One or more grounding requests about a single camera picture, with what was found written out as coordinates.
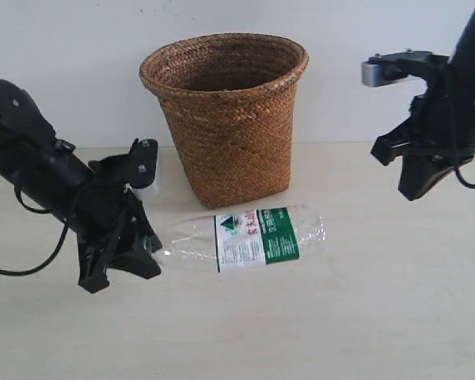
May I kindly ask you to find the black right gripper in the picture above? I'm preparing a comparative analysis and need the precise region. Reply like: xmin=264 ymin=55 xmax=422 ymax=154
xmin=371 ymin=75 xmax=475 ymax=201

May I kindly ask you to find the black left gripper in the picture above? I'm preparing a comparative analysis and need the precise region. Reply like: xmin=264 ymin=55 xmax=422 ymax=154
xmin=73 ymin=154 xmax=162 ymax=294

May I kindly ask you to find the clear plastic water bottle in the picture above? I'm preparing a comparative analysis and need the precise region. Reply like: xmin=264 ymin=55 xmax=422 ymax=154
xmin=142 ymin=204 xmax=326 ymax=273

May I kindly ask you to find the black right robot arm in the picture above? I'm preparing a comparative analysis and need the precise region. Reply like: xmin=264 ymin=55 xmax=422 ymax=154
xmin=361 ymin=9 xmax=475 ymax=201

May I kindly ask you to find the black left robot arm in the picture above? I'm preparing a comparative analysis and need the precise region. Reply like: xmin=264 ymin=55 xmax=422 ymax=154
xmin=0 ymin=79 xmax=162 ymax=293

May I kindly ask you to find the brown woven wicker basket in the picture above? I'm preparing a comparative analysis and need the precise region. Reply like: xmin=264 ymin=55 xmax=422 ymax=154
xmin=139 ymin=32 xmax=309 ymax=209

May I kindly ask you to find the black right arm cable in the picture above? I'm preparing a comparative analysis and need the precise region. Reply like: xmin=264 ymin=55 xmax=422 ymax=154
xmin=453 ymin=152 xmax=475 ymax=190

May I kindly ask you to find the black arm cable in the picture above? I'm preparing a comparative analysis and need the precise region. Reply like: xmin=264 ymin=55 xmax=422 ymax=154
xmin=0 ymin=185 xmax=70 ymax=276
xmin=453 ymin=152 xmax=475 ymax=190

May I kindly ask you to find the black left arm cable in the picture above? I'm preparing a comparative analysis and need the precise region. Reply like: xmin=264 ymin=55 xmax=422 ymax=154
xmin=0 ymin=185 xmax=70 ymax=276

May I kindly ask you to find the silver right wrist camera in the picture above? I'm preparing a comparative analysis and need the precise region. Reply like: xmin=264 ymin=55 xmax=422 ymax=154
xmin=360 ymin=49 xmax=450 ymax=88

